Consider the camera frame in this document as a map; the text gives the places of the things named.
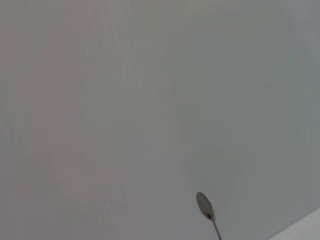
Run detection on blue handled metal spoon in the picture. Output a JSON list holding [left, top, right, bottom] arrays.
[[195, 191, 223, 240]]

